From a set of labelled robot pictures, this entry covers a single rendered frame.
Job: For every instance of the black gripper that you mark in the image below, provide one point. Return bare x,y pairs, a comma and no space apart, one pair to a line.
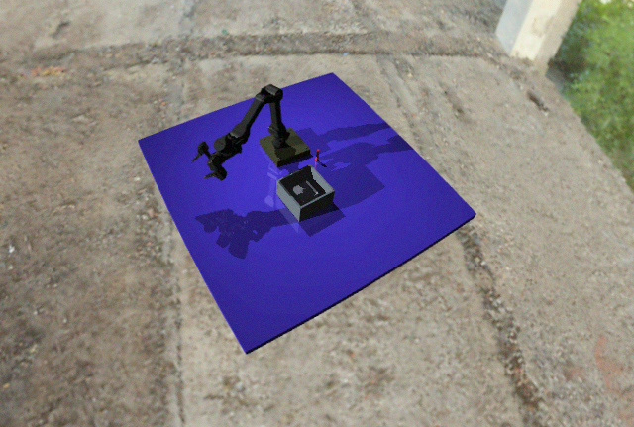
203,149

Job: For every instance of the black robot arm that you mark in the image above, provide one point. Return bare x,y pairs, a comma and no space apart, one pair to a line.
230,144

